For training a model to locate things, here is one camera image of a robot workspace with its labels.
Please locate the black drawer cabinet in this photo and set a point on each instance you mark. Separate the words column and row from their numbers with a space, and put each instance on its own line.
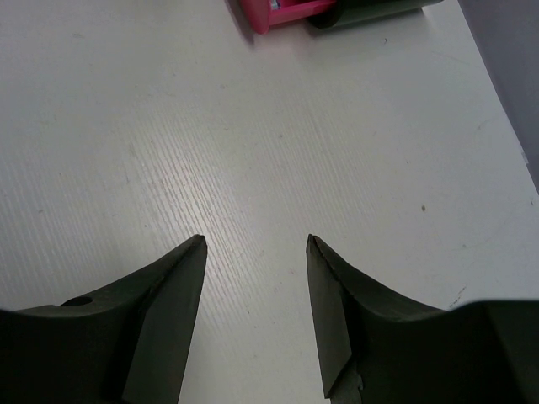
column 344, row 12

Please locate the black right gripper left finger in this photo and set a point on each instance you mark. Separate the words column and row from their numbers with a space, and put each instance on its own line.
column 126, row 342

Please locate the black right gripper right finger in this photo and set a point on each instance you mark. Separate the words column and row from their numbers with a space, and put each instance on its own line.
column 378, row 346

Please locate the pink bottom drawer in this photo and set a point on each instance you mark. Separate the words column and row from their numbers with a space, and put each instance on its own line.
column 263, row 14

